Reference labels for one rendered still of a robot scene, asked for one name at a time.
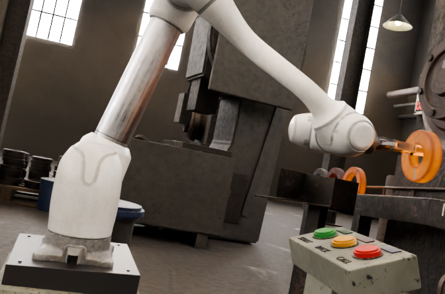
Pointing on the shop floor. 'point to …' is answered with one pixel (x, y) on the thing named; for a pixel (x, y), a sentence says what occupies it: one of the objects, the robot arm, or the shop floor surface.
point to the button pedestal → (352, 267)
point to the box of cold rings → (178, 188)
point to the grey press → (246, 96)
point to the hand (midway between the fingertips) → (421, 150)
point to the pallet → (15, 186)
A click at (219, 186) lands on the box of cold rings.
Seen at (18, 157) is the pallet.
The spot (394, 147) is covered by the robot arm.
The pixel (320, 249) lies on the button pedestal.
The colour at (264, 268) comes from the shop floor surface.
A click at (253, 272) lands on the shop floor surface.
